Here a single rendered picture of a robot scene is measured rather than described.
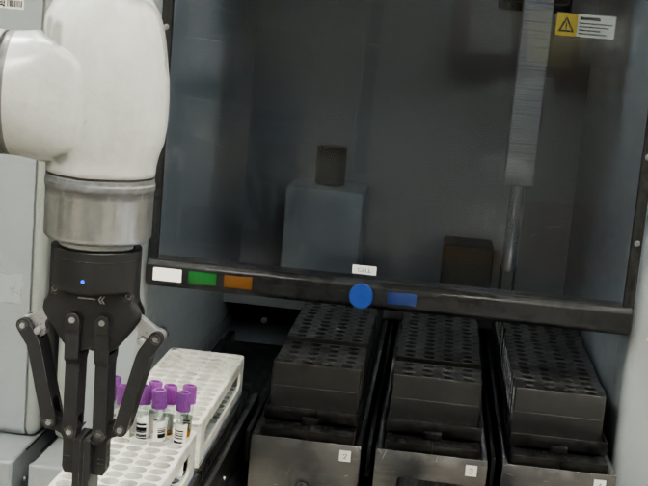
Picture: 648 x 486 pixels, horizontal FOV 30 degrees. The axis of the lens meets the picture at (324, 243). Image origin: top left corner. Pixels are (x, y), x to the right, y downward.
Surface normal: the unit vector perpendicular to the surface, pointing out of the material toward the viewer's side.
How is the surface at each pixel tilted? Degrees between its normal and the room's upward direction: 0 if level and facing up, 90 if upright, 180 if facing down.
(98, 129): 94
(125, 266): 90
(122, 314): 90
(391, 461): 90
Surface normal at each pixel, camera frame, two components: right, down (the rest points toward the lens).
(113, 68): 0.25, 0.12
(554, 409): -0.11, 0.16
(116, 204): 0.48, 0.19
